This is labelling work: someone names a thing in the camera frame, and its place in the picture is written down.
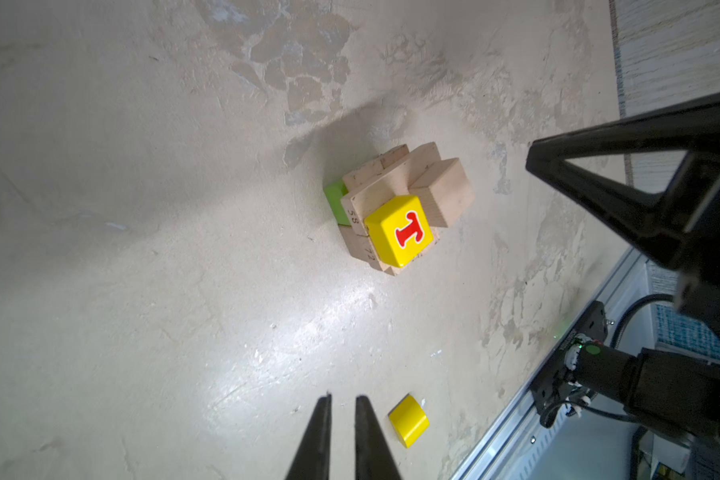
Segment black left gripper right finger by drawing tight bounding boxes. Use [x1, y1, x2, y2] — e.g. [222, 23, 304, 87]
[355, 395, 402, 480]

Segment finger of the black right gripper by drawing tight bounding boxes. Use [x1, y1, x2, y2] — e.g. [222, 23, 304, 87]
[526, 92, 720, 270]

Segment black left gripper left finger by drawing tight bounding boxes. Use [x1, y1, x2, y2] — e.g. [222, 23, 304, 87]
[285, 393, 332, 480]

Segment yellow cylinder block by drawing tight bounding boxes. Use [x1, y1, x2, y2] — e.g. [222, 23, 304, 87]
[387, 394, 430, 448]

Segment yellow block with red symbol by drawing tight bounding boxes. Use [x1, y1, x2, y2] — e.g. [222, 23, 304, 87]
[364, 195, 434, 268]

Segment small square wood block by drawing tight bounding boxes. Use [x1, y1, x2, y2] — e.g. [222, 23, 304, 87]
[409, 158, 475, 228]

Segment green wood block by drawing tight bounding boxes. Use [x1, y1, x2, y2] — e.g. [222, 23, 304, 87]
[323, 179, 350, 226]

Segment wood plank block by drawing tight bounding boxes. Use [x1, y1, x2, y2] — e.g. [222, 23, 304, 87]
[341, 142, 441, 236]

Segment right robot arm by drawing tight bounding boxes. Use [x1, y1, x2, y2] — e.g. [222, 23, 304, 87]
[526, 92, 720, 446]

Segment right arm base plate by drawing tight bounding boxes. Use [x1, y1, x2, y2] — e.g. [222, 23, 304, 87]
[530, 301, 608, 429]

